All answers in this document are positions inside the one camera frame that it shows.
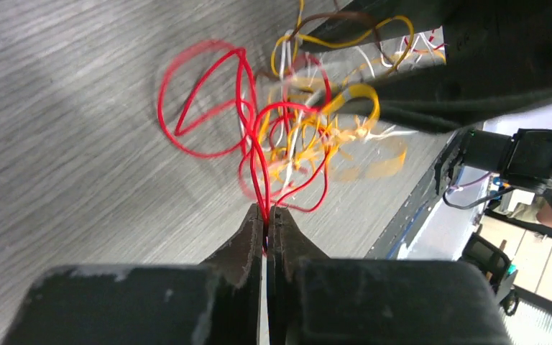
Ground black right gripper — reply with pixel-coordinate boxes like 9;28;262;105
365;1;552;134

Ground white cable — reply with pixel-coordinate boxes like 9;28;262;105
237;28;449;187

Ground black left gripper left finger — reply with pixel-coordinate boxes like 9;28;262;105
3;205;263;344

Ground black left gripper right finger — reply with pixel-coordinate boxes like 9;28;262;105
266;207;511;344

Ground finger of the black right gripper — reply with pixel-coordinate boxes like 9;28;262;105
301;0;448;52

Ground yellow cable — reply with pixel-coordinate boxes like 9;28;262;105
257;0;449;184

